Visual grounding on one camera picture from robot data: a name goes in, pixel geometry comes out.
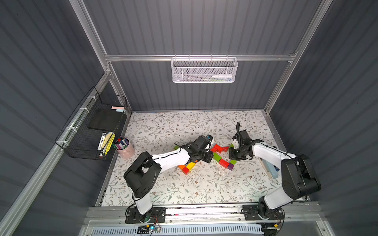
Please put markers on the yellow highlighter pack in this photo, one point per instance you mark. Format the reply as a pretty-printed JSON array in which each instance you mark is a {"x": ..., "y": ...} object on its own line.
[{"x": 107, "y": 144}]

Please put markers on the white wire mesh basket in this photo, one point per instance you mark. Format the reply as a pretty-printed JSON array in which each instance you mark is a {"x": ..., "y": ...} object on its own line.
[{"x": 198, "y": 70}]

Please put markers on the black notebook in basket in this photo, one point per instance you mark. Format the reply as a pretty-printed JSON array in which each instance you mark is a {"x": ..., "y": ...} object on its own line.
[{"x": 105, "y": 120}]

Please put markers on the yellow block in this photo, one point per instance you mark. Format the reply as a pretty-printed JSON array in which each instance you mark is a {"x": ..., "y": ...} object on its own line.
[{"x": 190, "y": 166}]

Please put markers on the red block low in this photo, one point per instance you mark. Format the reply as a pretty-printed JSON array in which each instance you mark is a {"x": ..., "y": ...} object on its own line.
[{"x": 218, "y": 148}]

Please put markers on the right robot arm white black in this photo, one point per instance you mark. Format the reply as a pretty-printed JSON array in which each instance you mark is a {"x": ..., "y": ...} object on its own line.
[{"x": 298, "y": 175}]

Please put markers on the white marker in basket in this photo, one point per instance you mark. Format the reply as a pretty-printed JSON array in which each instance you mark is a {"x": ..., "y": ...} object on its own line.
[{"x": 223, "y": 77}]

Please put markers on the black wire mesh basket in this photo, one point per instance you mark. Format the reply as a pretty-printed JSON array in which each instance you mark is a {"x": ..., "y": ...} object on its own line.
[{"x": 92, "y": 131}]

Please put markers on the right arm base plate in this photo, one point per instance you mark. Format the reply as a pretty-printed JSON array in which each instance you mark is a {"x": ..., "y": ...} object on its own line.
[{"x": 262, "y": 212}]

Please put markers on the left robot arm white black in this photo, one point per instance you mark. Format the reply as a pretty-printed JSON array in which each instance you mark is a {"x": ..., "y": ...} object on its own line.
[{"x": 141, "y": 176}]

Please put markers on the red long block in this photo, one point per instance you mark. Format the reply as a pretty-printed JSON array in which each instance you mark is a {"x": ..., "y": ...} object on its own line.
[{"x": 224, "y": 163}]

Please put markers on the red small block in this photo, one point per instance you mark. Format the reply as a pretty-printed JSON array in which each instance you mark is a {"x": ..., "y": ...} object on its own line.
[{"x": 185, "y": 170}]

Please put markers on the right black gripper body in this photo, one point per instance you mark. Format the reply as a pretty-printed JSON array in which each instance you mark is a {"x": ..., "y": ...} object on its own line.
[{"x": 236, "y": 152}]

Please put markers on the pink pen cup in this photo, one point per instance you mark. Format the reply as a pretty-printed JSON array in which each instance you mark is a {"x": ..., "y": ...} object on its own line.
[{"x": 124, "y": 147}]

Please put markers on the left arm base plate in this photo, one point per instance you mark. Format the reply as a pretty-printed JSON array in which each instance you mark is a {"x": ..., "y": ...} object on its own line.
[{"x": 154, "y": 215}]

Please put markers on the small circuit board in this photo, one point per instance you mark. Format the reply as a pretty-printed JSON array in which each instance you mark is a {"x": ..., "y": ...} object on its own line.
[{"x": 148, "y": 230}]

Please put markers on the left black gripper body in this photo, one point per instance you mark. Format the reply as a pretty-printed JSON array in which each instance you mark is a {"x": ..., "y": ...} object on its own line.
[{"x": 205, "y": 155}]

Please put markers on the purple small block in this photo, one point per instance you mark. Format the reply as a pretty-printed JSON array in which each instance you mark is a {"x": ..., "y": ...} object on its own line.
[{"x": 230, "y": 166}]

